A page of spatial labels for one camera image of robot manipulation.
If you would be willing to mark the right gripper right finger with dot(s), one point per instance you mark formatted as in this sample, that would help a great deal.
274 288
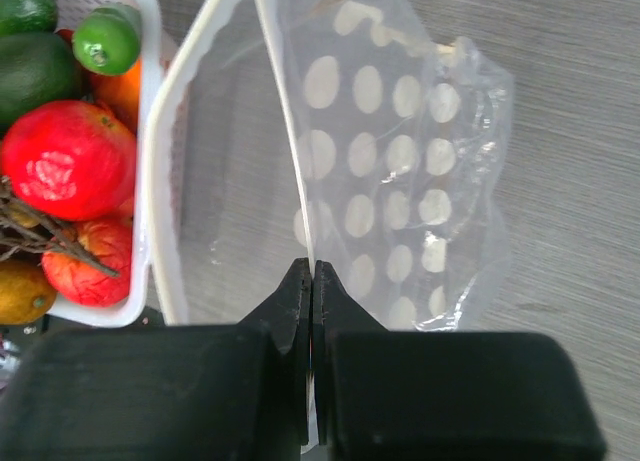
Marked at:
333 311

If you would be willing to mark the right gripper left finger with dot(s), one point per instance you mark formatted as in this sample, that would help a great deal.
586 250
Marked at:
286 315

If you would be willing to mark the clear dotted zip bag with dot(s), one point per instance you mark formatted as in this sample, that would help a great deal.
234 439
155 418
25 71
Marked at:
332 130

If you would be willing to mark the wrinkled red pomegranate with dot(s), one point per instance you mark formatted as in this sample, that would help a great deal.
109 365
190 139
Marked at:
102 278

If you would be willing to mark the yellow lemon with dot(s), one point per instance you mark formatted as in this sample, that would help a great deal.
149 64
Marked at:
26 294

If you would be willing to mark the shiny red apple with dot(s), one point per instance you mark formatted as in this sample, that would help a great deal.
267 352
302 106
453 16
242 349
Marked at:
70 159

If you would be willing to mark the brown longan bunch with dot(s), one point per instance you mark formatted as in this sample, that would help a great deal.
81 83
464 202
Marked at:
24 229

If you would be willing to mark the orange carrot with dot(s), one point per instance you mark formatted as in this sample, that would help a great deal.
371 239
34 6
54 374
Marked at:
120 94

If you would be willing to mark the dark green avocado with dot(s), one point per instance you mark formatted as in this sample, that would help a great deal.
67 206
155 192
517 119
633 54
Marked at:
36 68

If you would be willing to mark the dark green small cucumber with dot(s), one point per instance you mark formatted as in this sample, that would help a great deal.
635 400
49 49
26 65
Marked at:
22 16

